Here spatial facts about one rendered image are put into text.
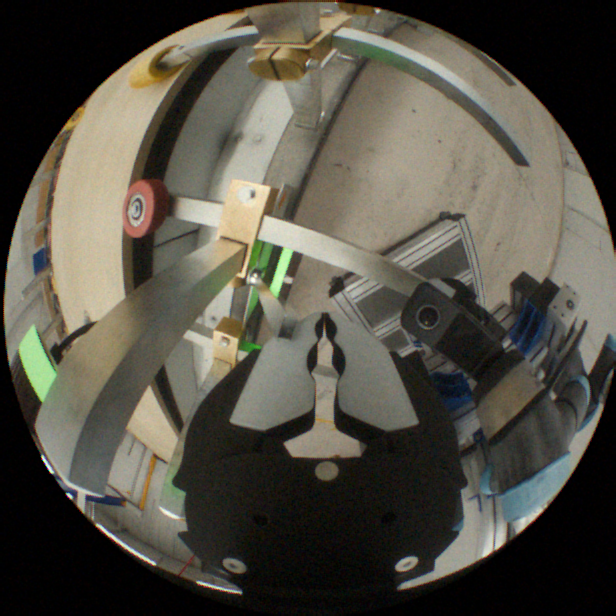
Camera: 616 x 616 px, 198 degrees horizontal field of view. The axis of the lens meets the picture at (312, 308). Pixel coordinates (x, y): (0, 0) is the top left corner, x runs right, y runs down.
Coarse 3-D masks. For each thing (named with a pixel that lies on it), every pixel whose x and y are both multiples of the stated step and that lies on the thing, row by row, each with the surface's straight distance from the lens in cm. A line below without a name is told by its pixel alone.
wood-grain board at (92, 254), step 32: (192, 32) 57; (128, 64) 81; (192, 64) 40; (96, 96) 93; (128, 96) 50; (160, 96) 36; (96, 128) 60; (128, 128) 40; (64, 160) 94; (96, 160) 49; (128, 160) 35; (64, 192) 76; (96, 192) 44; (64, 224) 71; (96, 224) 43; (64, 256) 74; (96, 256) 45; (128, 256) 37; (64, 288) 86; (96, 288) 50; (128, 288) 39; (96, 320) 59; (160, 416) 77; (160, 448) 175
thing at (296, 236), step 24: (168, 192) 35; (168, 216) 31; (192, 216) 29; (216, 216) 27; (264, 216) 24; (264, 240) 25; (288, 240) 24; (312, 240) 24; (336, 240) 24; (336, 264) 25; (360, 264) 25; (384, 264) 26; (408, 288) 28
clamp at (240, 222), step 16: (256, 192) 24; (272, 192) 24; (224, 208) 25; (240, 208) 24; (256, 208) 24; (272, 208) 28; (224, 224) 25; (240, 224) 24; (256, 224) 24; (240, 240) 25; (256, 240) 25; (256, 256) 28; (240, 272) 26
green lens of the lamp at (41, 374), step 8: (32, 328) 15; (32, 336) 14; (24, 344) 14; (32, 344) 14; (40, 344) 13; (24, 352) 14; (32, 352) 13; (40, 352) 13; (24, 360) 14; (32, 360) 13; (40, 360) 13; (32, 368) 13; (40, 368) 13; (48, 368) 13; (32, 376) 13; (40, 376) 13; (48, 376) 13; (32, 384) 13; (40, 384) 13; (48, 384) 13; (40, 392) 13
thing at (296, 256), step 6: (294, 252) 41; (294, 258) 41; (300, 258) 41; (294, 264) 42; (288, 270) 42; (294, 270) 42; (288, 276) 43; (288, 282) 43; (282, 288) 44; (288, 288) 44; (282, 294) 45
